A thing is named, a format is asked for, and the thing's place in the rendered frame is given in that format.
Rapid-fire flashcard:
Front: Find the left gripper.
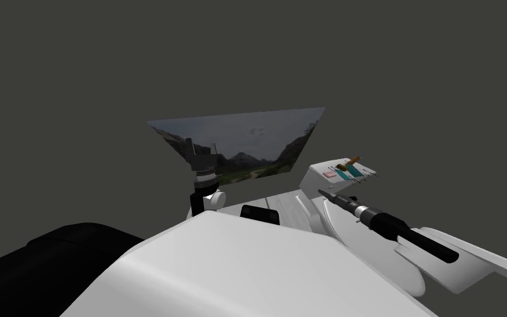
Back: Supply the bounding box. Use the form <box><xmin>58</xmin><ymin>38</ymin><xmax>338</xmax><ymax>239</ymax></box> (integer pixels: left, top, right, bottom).
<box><xmin>185</xmin><ymin>137</ymin><xmax>219</xmax><ymax>173</ymax></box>

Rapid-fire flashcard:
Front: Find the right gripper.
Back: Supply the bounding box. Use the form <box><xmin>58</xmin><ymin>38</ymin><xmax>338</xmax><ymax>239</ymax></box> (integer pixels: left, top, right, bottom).
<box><xmin>317</xmin><ymin>189</ymin><xmax>362</xmax><ymax>215</ymax></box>

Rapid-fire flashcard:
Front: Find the landscape picture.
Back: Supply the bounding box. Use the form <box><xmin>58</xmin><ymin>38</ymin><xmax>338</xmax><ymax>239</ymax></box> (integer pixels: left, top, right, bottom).
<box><xmin>147</xmin><ymin>107</ymin><xmax>326</xmax><ymax>186</ymax></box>

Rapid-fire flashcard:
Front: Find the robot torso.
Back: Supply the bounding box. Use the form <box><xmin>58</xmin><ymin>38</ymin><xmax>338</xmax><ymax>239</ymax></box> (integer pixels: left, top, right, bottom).
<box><xmin>59</xmin><ymin>204</ymin><xmax>440</xmax><ymax>317</ymax></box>

